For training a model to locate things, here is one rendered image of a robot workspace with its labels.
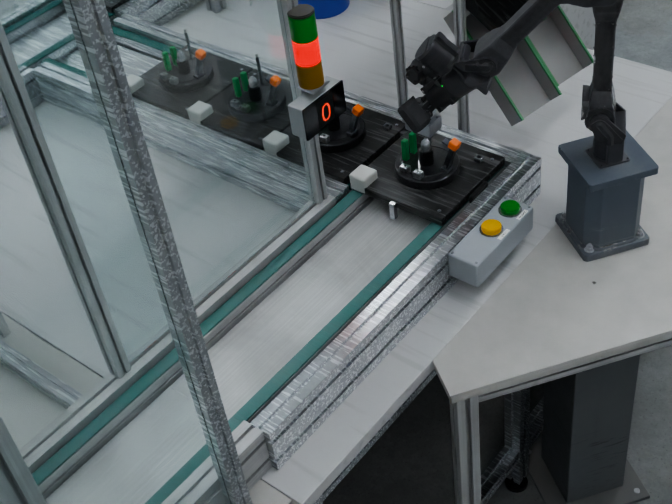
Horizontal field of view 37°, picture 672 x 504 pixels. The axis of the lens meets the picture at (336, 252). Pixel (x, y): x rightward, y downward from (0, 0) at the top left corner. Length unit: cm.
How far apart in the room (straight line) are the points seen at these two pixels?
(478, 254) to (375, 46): 101
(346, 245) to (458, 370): 38
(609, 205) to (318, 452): 75
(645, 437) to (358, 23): 140
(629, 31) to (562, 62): 214
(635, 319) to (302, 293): 65
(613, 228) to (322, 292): 60
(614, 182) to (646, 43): 250
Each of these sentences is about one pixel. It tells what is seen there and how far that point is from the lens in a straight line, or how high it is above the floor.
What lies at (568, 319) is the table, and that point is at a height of 86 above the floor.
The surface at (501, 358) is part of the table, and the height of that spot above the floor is 86.
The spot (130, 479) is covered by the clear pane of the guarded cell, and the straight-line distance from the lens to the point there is 147.
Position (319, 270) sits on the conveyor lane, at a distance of 205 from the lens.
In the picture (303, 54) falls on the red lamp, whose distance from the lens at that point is 190.
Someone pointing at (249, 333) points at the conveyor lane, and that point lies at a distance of 195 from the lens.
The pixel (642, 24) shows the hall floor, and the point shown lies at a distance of 461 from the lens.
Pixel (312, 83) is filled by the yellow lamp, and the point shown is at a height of 127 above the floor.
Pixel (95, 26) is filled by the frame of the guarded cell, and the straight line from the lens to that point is 111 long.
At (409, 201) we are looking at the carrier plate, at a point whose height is 97.
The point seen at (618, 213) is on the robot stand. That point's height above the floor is 96.
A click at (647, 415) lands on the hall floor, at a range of 297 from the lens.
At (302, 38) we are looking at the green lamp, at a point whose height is 137.
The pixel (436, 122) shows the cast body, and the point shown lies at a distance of 209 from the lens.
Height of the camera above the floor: 230
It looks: 42 degrees down
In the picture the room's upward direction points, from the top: 9 degrees counter-clockwise
